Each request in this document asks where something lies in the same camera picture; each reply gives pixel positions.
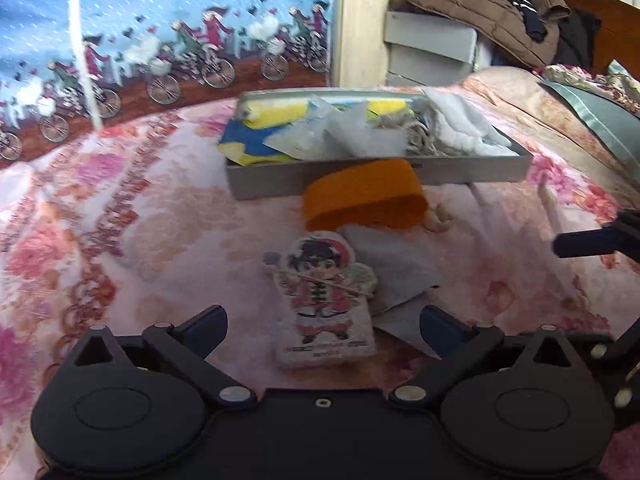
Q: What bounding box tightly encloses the grey tray with frog picture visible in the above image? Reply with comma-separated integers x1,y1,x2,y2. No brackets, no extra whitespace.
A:
218,87,533,200

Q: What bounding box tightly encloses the cartoon character plush pad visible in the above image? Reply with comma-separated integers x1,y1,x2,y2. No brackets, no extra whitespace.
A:
262,231,378,368

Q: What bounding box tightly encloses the floral patterned pillow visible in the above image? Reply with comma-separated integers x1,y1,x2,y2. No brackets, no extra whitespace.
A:
535,60,639,115

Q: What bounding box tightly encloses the grey linen drawstring pouch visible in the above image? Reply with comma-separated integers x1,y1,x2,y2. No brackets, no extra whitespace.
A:
374,107,454,156

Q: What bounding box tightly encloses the wooden wardrobe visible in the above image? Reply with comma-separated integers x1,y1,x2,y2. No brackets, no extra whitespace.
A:
331,0,388,88

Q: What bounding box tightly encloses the brown puffer jacket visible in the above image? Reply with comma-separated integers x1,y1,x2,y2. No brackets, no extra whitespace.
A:
388,0,570,68

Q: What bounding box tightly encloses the teal satin pillow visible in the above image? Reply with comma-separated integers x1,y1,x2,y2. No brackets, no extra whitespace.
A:
539,80,639,182

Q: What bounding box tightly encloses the small white cloth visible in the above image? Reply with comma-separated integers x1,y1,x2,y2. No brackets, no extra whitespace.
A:
416,87,516,157

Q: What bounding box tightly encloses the orange fabric band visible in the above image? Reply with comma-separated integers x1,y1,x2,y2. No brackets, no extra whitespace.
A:
303,158,428,231

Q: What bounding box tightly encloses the grey storage box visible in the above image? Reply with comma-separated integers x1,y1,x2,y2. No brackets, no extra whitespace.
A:
384,11,495,87

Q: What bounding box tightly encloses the white whale print cloth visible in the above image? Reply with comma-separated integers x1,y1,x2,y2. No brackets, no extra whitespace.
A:
328,103,407,158

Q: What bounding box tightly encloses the blue bicycle print curtain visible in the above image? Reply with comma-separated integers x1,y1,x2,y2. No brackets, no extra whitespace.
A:
1,0,335,165

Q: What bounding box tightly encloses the white teal printed face mask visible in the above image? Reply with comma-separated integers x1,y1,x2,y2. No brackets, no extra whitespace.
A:
262,96,346,162

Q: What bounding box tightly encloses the grey folded cloth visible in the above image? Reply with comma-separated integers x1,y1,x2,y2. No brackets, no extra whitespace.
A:
338,224,440,356

